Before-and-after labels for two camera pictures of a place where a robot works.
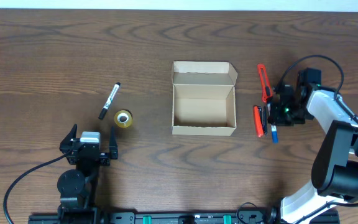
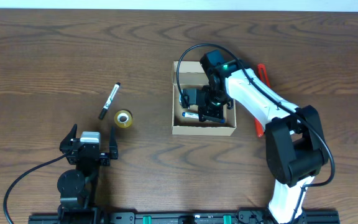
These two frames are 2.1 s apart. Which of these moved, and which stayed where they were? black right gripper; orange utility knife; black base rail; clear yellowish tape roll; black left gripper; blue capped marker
Moved: black right gripper; blue capped marker
Stayed: black base rail; orange utility knife; clear yellowish tape roll; black left gripper
